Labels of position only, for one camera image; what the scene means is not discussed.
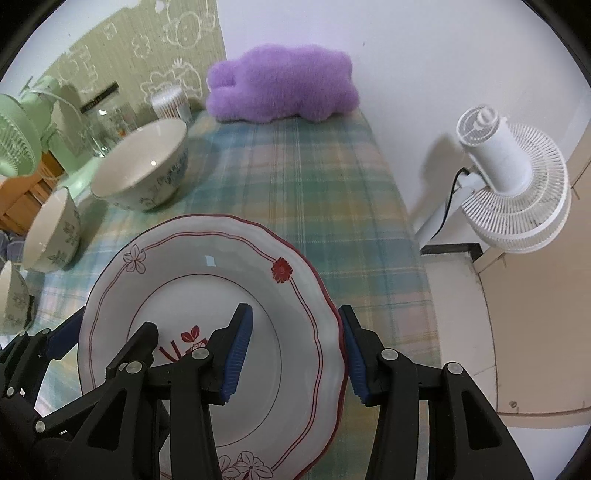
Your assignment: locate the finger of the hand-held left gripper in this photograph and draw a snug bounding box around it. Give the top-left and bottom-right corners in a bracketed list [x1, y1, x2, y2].
[105, 322, 160, 372]
[44, 307, 86, 360]

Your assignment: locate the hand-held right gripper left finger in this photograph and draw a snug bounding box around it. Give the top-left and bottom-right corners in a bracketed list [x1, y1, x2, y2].
[69, 302, 254, 480]

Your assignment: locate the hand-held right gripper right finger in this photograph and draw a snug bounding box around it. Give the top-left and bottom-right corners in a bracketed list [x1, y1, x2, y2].
[338, 305, 532, 480]

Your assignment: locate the white plate with red flower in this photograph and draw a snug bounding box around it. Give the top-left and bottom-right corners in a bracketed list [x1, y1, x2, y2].
[77, 214, 349, 480]

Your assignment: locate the grey floral ceramic bowl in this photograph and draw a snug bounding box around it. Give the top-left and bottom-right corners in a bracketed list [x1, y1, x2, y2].
[0, 262, 38, 336]
[22, 186, 82, 272]
[90, 119, 190, 212]

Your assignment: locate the blue plaid bedding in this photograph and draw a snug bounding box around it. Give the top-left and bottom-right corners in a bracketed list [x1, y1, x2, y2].
[0, 231, 24, 265]

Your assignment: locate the beige door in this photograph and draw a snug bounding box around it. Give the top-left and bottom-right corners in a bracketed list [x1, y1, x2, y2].
[475, 138, 591, 416]

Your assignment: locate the green desk fan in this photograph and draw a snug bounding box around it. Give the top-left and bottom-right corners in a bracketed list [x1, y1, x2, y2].
[0, 76, 105, 197]

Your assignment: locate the glass jar with dark lid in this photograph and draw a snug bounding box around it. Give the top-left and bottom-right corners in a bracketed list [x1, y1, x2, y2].
[81, 82, 139, 158]

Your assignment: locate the white standing fan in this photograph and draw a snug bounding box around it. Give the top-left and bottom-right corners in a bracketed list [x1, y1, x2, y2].
[413, 105, 572, 254]

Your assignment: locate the cotton swab container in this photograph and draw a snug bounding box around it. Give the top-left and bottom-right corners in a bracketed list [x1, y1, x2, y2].
[150, 86, 191, 123]

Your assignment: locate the purple plush pillow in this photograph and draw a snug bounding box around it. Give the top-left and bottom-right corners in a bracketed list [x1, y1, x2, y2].
[204, 45, 361, 123]

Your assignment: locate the green cartoon print mat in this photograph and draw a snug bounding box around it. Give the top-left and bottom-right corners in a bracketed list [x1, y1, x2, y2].
[28, 0, 227, 116]

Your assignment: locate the black fan power cable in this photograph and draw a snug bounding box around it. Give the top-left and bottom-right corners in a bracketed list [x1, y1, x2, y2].
[431, 167, 469, 234]

